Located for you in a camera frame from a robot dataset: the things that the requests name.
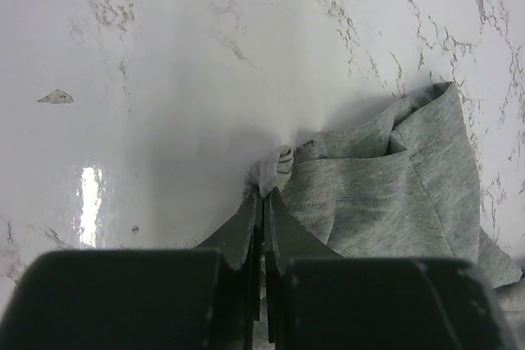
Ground grey t shirt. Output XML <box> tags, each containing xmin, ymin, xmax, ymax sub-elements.
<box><xmin>247</xmin><ymin>82</ymin><xmax>524</xmax><ymax>346</ymax></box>

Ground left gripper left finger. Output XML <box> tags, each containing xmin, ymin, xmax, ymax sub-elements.
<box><xmin>198</xmin><ymin>192</ymin><xmax>263</xmax><ymax>349</ymax></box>

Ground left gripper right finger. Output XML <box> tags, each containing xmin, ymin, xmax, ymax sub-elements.
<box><xmin>262</xmin><ymin>189</ymin><xmax>342</xmax><ymax>349</ymax></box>

